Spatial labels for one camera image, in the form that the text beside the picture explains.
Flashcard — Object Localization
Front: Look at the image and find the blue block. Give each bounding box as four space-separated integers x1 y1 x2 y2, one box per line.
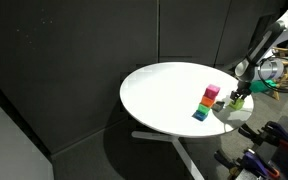
193 111 207 121

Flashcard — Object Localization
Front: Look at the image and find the white table base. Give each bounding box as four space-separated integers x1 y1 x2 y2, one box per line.
131 130 206 180

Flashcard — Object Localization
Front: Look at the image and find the pink block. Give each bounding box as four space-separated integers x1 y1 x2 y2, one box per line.
204 84 220 100

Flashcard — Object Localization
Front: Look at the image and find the light green block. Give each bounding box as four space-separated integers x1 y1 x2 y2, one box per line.
229 98 244 110

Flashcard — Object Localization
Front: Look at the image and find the orange block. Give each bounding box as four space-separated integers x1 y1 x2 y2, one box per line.
201 96 215 107

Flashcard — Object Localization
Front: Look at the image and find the purple orange spring clamp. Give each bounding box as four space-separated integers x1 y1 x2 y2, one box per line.
238 121 288 148

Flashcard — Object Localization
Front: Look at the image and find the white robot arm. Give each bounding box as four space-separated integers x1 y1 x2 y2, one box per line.
230 9 288 102

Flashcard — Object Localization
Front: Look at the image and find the gray block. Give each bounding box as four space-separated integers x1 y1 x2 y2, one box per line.
212 101 225 112

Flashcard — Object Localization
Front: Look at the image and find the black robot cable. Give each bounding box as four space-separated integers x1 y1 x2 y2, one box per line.
255 54 288 94

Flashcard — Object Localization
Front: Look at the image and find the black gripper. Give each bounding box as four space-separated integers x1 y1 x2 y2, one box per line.
230 81 251 101

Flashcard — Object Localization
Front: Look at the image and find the wooden chair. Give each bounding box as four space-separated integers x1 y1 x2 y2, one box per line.
272 47 288 88

